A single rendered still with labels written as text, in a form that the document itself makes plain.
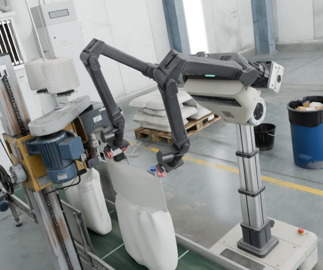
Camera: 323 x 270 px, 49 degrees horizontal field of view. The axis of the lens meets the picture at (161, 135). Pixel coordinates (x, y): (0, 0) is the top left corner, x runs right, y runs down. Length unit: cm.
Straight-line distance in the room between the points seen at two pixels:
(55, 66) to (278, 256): 172
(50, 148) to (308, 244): 170
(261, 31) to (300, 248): 849
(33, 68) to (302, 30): 874
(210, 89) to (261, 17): 866
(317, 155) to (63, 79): 274
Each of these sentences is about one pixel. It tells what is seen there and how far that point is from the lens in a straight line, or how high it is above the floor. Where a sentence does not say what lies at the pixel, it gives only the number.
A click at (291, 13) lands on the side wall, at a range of 1026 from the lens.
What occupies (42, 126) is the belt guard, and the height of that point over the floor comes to 141.
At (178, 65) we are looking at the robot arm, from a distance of 126.
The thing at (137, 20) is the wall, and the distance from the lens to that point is 745.
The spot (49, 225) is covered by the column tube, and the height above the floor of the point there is 77.
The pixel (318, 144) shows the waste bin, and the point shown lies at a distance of 378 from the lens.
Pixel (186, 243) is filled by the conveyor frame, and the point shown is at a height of 40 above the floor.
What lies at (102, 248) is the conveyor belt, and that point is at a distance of 255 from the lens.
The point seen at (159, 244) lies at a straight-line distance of 203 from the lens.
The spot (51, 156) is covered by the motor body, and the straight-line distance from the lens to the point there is 184.
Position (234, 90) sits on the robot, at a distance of 172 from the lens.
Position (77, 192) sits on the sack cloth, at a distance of 255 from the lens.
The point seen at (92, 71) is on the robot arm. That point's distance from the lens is 172.
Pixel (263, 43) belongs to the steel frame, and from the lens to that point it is 1050.
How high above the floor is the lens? 184
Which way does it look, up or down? 20 degrees down
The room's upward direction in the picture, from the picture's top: 11 degrees counter-clockwise
